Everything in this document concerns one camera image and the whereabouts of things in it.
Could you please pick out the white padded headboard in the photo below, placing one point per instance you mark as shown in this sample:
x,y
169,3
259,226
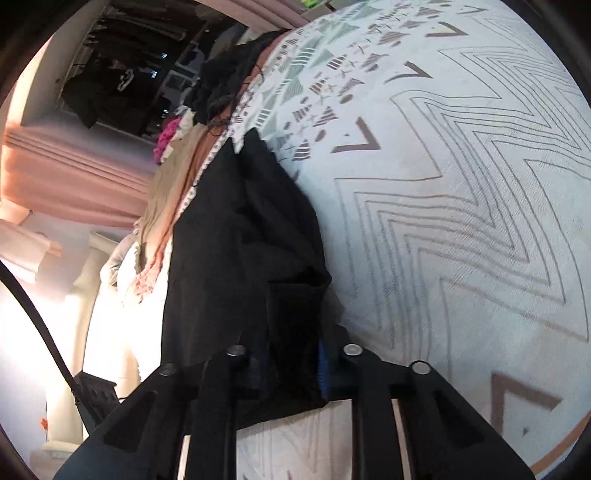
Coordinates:
x,y
69,415

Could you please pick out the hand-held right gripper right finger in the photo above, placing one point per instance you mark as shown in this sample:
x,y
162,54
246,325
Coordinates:
x,y
325,369

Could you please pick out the green item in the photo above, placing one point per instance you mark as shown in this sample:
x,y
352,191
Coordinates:
x,y
310,3

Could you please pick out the row of hanging dark clothes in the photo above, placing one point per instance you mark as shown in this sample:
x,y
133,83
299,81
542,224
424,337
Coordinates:
x,y
101,97

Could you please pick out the pile of black clothes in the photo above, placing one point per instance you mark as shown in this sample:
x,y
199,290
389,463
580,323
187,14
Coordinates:
x,y
221,78

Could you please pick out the brown quilt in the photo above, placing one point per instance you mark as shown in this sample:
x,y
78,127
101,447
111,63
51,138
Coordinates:
x,y
171,198

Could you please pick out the printed blanket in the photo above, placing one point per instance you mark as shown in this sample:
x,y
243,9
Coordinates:
x,y
438,207

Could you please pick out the pink curtain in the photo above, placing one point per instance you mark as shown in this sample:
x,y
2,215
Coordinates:
x,y
258,9
69,175

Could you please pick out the pink cloth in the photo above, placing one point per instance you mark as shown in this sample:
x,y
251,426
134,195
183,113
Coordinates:
x,y
166,136

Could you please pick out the white hanging garment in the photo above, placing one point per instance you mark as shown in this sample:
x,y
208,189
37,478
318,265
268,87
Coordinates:
x,y
27,249

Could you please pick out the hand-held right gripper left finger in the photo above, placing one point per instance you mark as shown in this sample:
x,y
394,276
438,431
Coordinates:
x,y
249,369

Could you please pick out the white clothes hanger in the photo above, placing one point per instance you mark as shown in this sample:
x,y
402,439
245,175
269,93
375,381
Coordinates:
x,y
124,79

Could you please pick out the white pillow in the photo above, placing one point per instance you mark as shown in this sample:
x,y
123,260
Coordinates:
x,y
124,277

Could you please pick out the black jacket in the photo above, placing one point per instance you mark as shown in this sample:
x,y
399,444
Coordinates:
x,y
240,258

